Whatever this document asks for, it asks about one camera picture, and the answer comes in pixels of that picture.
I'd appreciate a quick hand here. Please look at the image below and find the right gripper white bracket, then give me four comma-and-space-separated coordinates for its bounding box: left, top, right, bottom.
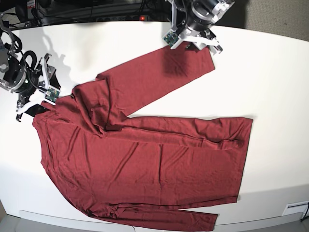
15, 53, 61, 121

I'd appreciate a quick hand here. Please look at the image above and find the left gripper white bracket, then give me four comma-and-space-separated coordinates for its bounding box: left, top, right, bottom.
171, 22, 223, 54

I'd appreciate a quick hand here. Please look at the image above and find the dark red long-sleeve shirt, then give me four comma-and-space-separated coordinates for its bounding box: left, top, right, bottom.
33, 44, 253, 232

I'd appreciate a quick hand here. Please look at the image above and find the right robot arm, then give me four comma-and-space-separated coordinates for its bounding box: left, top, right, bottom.
0, 20, 61, 122

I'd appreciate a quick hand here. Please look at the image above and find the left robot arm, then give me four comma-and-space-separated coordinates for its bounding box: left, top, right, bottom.
163, 0, 235, 54

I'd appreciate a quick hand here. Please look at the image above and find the black power strip red light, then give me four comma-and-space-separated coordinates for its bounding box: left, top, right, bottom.
93, 15, 148, 22

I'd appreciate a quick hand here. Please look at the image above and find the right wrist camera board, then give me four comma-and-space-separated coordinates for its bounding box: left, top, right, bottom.
44, 86, 61, 105

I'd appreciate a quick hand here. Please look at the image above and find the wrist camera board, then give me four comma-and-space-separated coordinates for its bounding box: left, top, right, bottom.
44, 86, 61, 105
162, 29, 180, 49

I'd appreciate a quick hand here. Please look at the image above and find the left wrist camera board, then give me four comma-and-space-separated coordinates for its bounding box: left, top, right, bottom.
162, 29, 180, 49

